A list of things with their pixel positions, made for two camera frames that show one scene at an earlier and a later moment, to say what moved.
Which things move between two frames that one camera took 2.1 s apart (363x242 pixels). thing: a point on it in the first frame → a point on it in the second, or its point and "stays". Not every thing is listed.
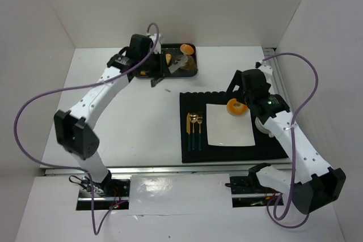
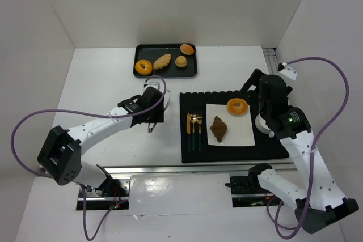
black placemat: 194,137 stays
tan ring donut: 236,108 stays
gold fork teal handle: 199,120 stays
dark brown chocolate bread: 190,64 → 218,128
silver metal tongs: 178,63 → 151,130
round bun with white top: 186,49 stays
